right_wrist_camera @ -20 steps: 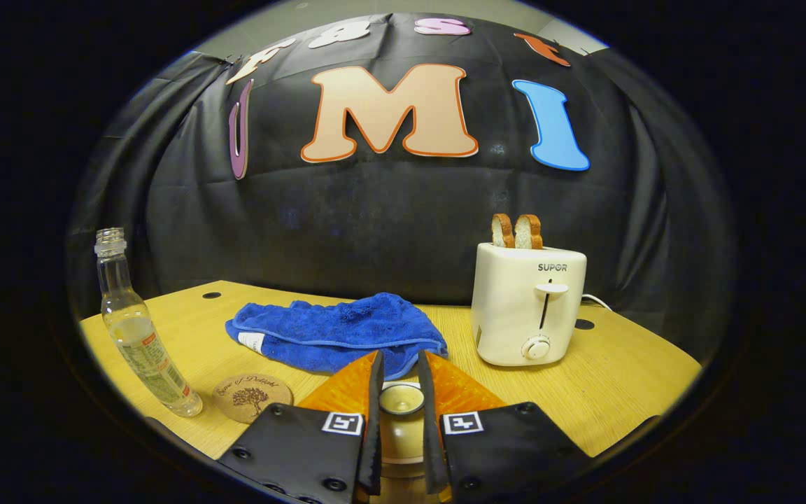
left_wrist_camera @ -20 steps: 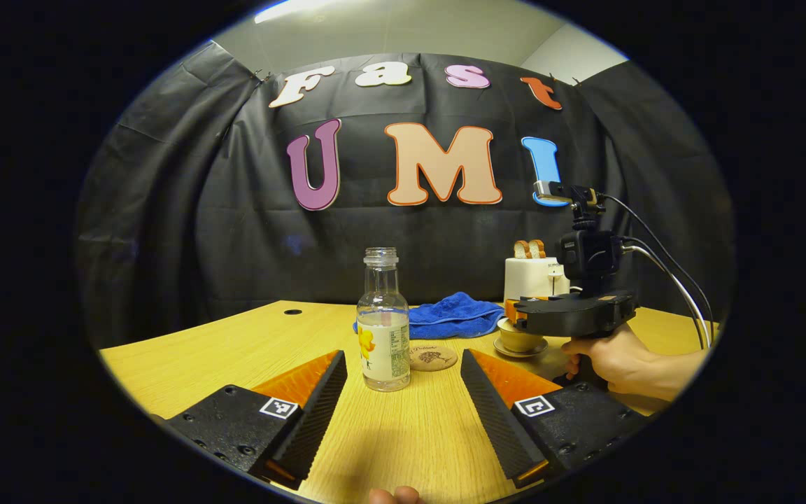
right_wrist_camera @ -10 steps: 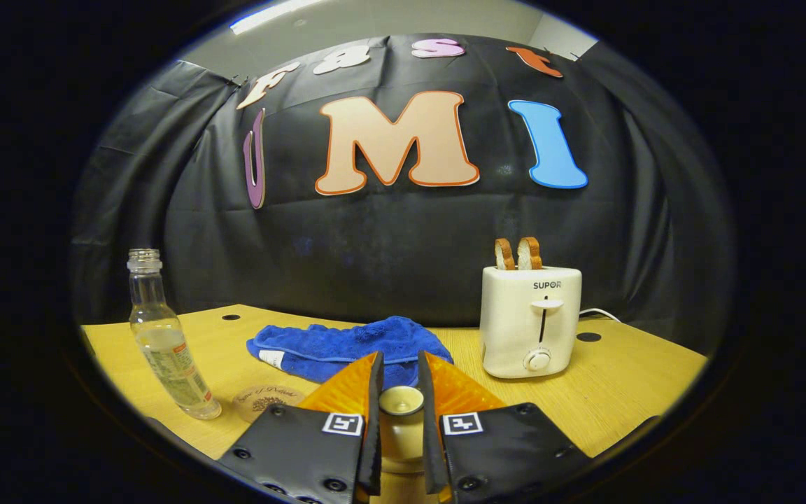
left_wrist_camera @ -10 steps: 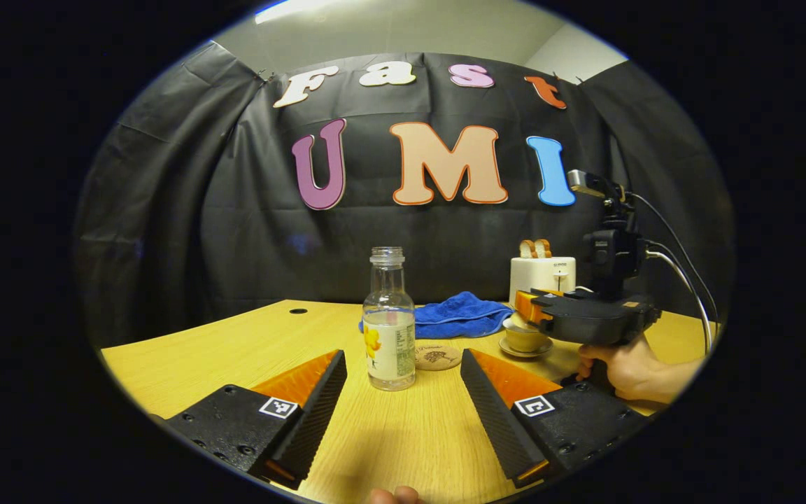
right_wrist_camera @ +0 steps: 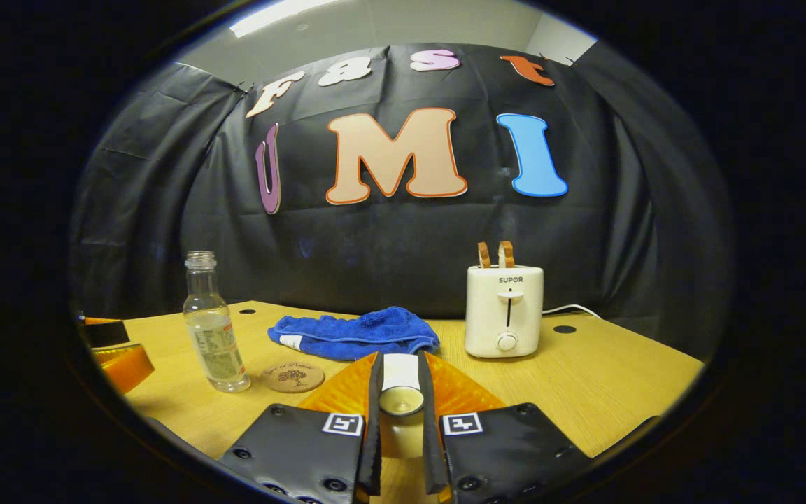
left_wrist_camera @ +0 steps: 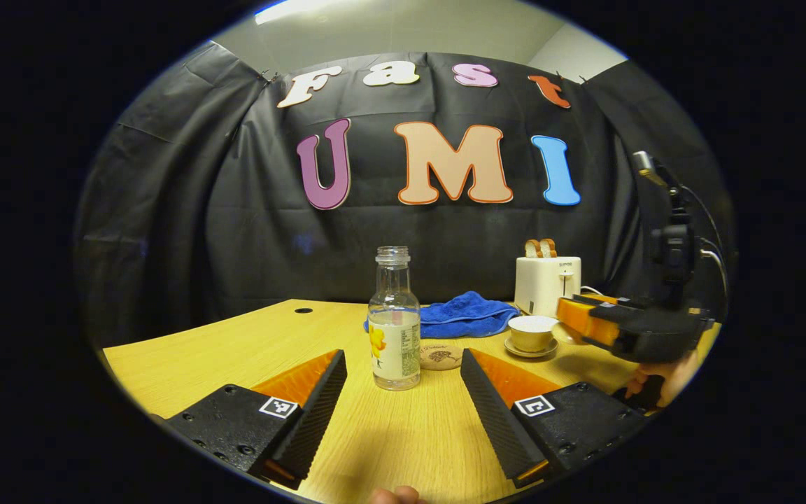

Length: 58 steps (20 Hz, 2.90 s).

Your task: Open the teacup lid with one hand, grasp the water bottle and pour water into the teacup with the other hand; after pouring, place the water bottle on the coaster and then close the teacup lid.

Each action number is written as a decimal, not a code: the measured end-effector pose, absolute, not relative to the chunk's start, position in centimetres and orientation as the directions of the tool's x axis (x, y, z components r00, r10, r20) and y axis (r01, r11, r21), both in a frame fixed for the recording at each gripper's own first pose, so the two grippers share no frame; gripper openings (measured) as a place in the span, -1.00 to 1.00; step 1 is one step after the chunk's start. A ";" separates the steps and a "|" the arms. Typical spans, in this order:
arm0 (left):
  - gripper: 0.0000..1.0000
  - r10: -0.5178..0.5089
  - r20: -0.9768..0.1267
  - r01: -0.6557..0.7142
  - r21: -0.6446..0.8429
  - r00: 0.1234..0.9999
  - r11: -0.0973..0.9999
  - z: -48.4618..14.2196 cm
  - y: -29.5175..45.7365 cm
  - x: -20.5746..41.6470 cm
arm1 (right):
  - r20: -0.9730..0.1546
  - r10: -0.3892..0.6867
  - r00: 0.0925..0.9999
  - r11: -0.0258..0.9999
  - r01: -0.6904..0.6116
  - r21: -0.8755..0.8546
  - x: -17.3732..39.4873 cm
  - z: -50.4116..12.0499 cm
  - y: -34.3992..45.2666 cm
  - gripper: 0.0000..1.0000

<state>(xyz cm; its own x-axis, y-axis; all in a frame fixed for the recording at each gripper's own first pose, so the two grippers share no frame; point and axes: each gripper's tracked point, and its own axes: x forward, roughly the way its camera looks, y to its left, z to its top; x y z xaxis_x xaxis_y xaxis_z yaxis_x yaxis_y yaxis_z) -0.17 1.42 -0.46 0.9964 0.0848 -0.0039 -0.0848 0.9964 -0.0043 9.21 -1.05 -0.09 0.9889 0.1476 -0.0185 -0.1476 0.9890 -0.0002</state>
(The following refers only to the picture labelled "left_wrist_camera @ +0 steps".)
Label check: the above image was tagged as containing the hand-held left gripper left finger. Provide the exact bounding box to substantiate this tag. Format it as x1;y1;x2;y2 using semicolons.
165;349;348;491

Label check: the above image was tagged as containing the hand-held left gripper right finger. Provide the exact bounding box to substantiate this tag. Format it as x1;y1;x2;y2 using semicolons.
460;348;649;489

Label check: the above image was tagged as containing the cream ceramic teacup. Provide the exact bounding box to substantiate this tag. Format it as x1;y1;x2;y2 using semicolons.
508;315;559;353

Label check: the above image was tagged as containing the round cork coaster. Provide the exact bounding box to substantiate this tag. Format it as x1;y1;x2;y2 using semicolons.
420;341;464;372

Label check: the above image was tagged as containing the clear glass water bottle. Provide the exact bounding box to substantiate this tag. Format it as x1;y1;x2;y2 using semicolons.
368;246;422;391

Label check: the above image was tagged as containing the cream toaster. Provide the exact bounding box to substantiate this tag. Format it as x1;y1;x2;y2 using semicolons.
514;256;583;319

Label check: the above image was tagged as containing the cream ceramic saucer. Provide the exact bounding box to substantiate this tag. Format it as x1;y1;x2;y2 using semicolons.
504;337;559;359

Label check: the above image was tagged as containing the blue towel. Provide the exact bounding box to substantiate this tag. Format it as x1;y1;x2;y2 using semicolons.
363;291;520;340

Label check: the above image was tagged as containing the black backdrop cloth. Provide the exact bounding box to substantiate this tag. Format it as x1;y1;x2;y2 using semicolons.
74;42;736;347

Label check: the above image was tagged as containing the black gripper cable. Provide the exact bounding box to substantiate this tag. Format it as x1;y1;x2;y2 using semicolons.
683;183;731;302

